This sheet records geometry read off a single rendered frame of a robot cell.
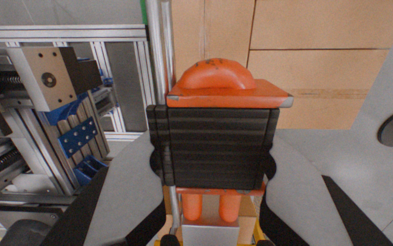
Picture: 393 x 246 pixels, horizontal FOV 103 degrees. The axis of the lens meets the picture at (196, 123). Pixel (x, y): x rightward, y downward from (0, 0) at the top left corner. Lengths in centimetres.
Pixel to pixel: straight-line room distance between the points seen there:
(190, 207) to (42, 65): 44
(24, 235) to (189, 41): 87
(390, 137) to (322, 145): 56
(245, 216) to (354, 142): 163
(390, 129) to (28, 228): 244
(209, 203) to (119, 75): 115
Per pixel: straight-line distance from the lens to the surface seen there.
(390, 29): 108
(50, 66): 51
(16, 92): 56
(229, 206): 18
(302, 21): 87
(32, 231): 77
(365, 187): 271
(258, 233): 148
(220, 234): 21
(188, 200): 17
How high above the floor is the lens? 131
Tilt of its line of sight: 63 degrees down
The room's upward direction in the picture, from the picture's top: 175 degrees counter-clockwise
